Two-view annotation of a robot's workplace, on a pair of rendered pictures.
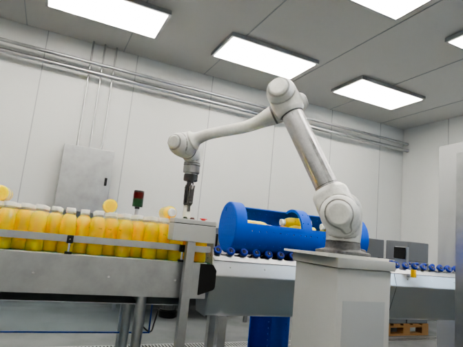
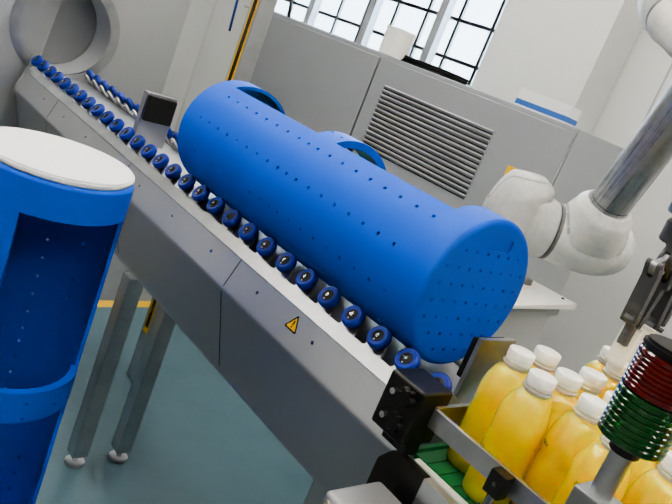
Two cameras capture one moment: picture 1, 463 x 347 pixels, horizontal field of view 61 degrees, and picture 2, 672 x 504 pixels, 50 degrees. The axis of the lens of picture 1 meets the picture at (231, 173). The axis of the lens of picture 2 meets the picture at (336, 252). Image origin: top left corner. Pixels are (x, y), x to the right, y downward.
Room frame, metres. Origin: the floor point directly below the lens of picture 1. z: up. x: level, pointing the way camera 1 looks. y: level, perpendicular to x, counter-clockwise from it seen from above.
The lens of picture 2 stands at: (2.93, 0.99, 1.39)
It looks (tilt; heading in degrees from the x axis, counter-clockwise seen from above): 15 degrees down; 245
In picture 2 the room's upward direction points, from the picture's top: 22 degrees clockwise
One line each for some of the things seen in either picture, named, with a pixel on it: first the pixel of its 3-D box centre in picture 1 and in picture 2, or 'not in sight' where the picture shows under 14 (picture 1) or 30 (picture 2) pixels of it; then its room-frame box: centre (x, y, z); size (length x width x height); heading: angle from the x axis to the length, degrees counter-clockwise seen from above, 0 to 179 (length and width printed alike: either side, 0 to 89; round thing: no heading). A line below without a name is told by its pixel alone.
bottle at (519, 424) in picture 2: not in sight; (510, 441); (2.26, 0.29, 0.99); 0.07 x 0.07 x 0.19
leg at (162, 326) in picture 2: not in sight; (147, 372); (2.48, -0.94, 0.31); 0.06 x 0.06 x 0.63; 20
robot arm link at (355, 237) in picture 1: (344, 217); (517, 213); (1.80, -0.54, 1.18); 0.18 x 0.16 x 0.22; 160
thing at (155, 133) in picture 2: (400, 257); (154, 120); (2.64, -1.18, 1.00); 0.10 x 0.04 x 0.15; 20
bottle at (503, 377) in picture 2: not in sight; (492, 413); (2.25, 0.22, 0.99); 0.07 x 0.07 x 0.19
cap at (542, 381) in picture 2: not in sight; (542, 379); (2.26, 0.29, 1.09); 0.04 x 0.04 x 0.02
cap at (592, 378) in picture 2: not in sight; (592, 377); (2.13, 0.24, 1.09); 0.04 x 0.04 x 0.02
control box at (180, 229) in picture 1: (191, 230); not in sight; (1.83, 0.16, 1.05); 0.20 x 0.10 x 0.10; 110
